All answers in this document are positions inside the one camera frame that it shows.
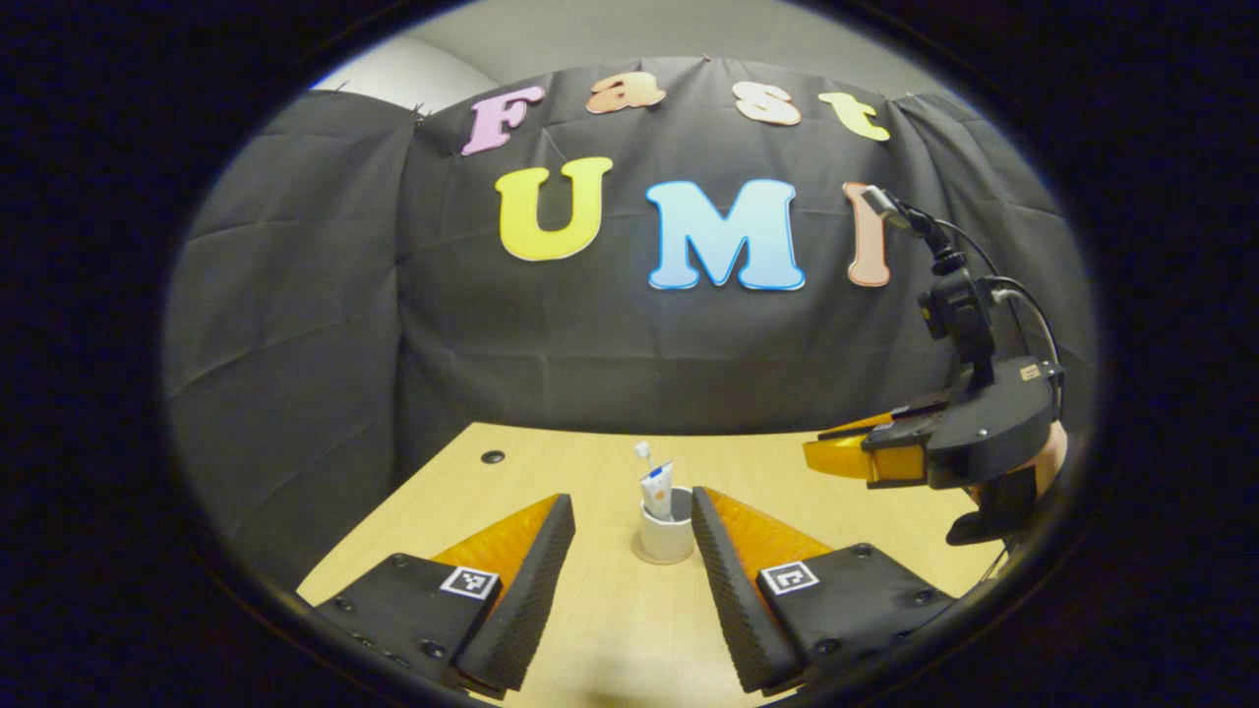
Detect round wooden coaster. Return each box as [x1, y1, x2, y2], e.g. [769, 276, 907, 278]
[630, 531, 701, 567]

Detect white toothpaste tube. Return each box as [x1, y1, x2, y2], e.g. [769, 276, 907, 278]
[640, 461, 676, 522]

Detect wooden desktop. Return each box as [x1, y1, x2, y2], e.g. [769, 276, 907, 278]
[295, 423, 1009, 708]

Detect white cup with wooden handle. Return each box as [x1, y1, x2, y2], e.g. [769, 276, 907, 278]
[638, 487, 696, 564]

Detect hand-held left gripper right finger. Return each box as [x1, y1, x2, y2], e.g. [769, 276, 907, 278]
[691, 487, 955, 697]

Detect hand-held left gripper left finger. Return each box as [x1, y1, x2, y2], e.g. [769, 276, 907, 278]
[315, 494, 576, 699]

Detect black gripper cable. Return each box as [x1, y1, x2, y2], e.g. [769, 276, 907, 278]
[925, 211, 1065, 380]

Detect black backdrop cloth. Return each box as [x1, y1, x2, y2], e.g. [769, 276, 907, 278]
[162, 56, 1098, 591]

